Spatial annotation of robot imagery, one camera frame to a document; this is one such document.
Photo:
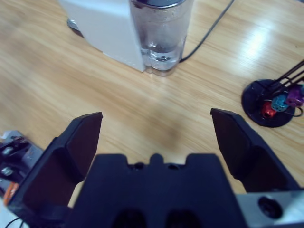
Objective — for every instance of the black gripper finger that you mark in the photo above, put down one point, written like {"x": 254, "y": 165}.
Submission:
{"x": 78, "y": 147}
{"x": 237, "y": 147}

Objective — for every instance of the white capsule coffee machine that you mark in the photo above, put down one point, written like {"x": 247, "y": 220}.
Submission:
{"x": 107, "y": 28}

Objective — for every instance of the red coffee capsule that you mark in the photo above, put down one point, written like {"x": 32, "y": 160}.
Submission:
{"x": 269, "y": 109}

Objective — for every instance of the teal coffee capsule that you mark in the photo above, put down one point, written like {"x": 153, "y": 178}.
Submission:
{"x": 280, "y": 102}

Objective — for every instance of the purple coffee capsule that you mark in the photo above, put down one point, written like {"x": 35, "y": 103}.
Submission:
{"x": 295, "y": 95}

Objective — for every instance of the black capsule holder with rods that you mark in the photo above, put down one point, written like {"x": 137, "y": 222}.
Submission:
{"x": 251, "y": 99}

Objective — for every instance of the orange clamp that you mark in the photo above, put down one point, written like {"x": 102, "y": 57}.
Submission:
{"x": 12, "y": 192}

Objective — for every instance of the black drip tray silver grille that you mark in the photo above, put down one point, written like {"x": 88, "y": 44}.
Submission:
{"x": 74, "y": 27}

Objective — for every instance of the grey camera mount with post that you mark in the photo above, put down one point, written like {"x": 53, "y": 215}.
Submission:
{"x": 16, "y": 154}

